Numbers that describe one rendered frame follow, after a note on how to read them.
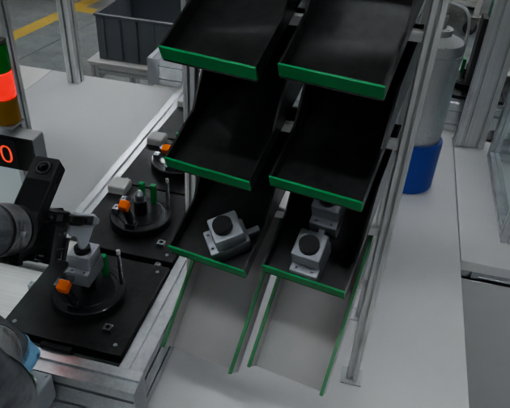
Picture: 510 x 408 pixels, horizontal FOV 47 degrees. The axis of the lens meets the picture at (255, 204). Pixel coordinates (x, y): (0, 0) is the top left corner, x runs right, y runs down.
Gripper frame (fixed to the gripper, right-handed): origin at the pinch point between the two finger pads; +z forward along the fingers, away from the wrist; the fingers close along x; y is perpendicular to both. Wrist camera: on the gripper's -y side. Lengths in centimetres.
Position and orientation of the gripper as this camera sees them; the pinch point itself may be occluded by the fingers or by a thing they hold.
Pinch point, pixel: (78, 213)
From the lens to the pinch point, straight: 107.1
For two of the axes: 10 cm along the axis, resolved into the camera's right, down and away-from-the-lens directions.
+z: 1.7, 0.1, 9.9
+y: -1.8, 9.8, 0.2
